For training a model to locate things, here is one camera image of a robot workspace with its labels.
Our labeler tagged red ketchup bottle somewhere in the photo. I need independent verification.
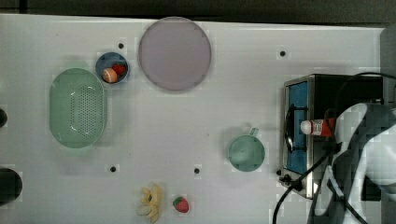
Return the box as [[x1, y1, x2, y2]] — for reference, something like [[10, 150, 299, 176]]
[[300, 118, 335, 137]]

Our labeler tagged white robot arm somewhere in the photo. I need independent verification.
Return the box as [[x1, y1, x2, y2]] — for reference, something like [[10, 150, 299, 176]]
[[307, 104, 395, 224]]

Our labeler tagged black toaster oven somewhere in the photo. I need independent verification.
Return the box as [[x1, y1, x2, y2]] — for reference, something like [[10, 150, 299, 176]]
[[279, 74, 383, 199]]

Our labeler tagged green mug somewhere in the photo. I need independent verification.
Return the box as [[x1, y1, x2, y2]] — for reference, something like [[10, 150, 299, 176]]
[[227, 128, 265, 172]]

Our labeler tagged purple round plate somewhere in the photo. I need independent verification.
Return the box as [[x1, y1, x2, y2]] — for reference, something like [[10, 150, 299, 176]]
[[138, 17, 212, 91]]

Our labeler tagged red strawberry toy in bowl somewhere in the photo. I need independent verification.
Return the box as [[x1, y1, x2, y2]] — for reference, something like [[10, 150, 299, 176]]
[[112, 63, 127, 76]]

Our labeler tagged orange slice toy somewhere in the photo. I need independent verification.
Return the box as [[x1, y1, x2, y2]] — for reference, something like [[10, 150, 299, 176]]
[[102, 68, 118, 83]]

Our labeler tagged small blue bowl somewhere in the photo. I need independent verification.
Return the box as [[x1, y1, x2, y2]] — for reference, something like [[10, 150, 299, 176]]
[[95, 52, 130, 84]]

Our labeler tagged yellow banana toy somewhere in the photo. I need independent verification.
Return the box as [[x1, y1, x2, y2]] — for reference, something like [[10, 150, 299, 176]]
[[136, 184, 163, 224]]

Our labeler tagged green oval colander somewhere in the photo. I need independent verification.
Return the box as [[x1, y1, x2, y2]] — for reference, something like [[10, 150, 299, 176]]
[[49, 68, 107, 148]]

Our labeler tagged black round base upper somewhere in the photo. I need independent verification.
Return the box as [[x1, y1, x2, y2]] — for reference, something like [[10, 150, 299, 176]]
[[0, 109, 7, 128]]

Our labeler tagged black round base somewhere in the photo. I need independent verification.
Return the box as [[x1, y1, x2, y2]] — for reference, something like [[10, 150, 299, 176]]
[[0, 168, 22, 206], [0, 109, 7, 128]]

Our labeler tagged black round base lower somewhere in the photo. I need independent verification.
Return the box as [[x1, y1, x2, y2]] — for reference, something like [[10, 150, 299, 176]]
[[0, 168, 22, 206]]

